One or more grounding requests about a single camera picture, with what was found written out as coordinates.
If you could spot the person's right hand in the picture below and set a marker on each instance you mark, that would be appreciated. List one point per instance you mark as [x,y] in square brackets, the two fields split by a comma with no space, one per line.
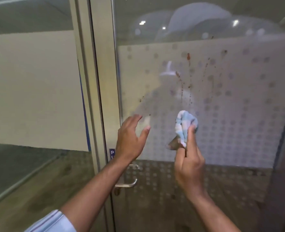
[189,171]

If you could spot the person's left hand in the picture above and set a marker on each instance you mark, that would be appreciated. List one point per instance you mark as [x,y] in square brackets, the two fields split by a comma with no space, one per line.
[128,142]

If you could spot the frosted glass side panel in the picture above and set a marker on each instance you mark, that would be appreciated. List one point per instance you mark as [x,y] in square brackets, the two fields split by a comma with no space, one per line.
[31,89]

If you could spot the frosted dotted glass door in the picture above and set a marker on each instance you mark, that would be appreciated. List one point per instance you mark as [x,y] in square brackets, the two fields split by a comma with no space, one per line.
[229,106]

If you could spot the blue door sign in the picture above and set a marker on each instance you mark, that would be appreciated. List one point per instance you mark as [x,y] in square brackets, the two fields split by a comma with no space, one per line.
[112,154]

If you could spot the light blue shirt sleeve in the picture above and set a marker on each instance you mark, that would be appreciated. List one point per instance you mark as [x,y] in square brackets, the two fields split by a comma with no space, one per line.
[52,223]

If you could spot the beige metal door frame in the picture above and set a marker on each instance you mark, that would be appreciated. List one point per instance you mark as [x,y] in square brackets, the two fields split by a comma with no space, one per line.
[83,57]

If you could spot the person's left forearm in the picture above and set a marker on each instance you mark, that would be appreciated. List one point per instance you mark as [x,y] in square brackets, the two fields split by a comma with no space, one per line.
[91,188]

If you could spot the person's left thumb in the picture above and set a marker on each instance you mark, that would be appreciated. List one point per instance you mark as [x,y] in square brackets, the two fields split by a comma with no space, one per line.
[144,134]

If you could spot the person's right forearm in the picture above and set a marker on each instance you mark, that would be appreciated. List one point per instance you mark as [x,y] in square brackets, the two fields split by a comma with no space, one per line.
[212,215]

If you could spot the dark grey frame post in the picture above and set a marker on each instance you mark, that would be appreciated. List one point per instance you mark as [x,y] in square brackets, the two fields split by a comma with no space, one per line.
[281,166]

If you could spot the person's right thumb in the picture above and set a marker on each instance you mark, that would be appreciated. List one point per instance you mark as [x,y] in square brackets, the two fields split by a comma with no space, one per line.
[179,155]

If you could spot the blue white cleaning cloth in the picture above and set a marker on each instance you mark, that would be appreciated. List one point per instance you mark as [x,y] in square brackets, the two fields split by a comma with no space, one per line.
[185,125]

